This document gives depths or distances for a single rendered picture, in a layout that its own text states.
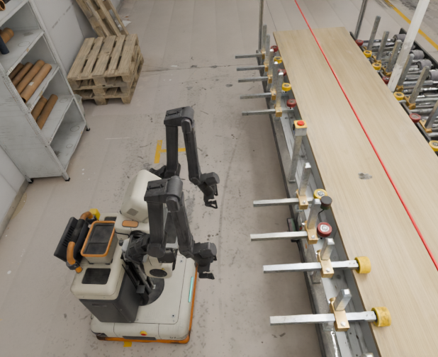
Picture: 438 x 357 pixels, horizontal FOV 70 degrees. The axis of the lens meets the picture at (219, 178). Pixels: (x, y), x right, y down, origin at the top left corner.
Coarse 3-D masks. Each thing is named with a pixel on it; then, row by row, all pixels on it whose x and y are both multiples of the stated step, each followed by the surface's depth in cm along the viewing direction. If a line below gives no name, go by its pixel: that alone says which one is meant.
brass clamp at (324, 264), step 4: (316, 252) 164; (320, 256) 159; (320, 260) 157; (324, 260) 157; (328, 260) 157; (320, 264) 157; (324, 264) 156; (328, 264) 156; (324, 268) 154; (320, 272) 158; (324, 272) 153; (332, 272) 153; (324, 276) 155; (328, 276) 155
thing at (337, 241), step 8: (280, 64) 354; (296, 112) 288; (304, 136) 265; (304, 144) 266; (312, 160) 245; (312, 168) 246; (320, 184) 226; (328, 216) 212; (336, 232) 198; (336, 240) 199; (336, 248) 200; (344, 256) 186; (344, 272) 187; (352, 280) 176; (352, 288) 177; (352, 296) 177; (360, 304) 167; (368, 328) 159; (368, 336) 159; (368, 344) 160; (376, 352) 151
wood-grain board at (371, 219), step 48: (288, 48) 327; (336, 48) 321; (336, 96) 264; (384, 96) 260; (336, 144) 224; (384, 144) 221; (336, 192) 195; (384, 192) 193; (432, 192) 191; (384, 240) 171; (432, 240) 169; (384, 288) 153; (432, 288) 152; (384, 336) 139; (432, 336) 138
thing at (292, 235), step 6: (252, 234) 183; (258, 234) 182; (264, 234) 182; (270, 234) 182; (276, 234) 182; (282, 234) 181; (288, 234) 181; (294, 234) 181; (300, 234) 181; (306, 234) 180; (318, 234) 180; (252, 240) 183; (258, 240) 183; (264, 240) 183
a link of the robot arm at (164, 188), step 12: (156, 180) 113; (168, 180) 112; (180, 180) 112; (156, 192) 109; (168, 192) 108; (180, 192) 109; (156, 204) 113; (156, 216) 119; (156, 228) 125; (156, 240) 131; (156, 252) 135
